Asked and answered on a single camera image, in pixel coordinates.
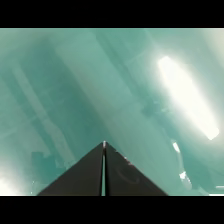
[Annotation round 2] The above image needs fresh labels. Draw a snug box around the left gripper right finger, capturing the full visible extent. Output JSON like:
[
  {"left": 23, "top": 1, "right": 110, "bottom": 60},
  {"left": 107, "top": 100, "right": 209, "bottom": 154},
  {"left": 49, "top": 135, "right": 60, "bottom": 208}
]
[{"left": 104, "top": 141, "right": 169, "bottom": 197}]

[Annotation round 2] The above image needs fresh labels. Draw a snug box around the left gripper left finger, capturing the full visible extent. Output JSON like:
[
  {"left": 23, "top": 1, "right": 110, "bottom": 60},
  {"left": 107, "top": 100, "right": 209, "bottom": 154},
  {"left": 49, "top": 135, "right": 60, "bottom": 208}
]
[{"left": 37, "top": 141, "right": 105, "bottom": 197}]

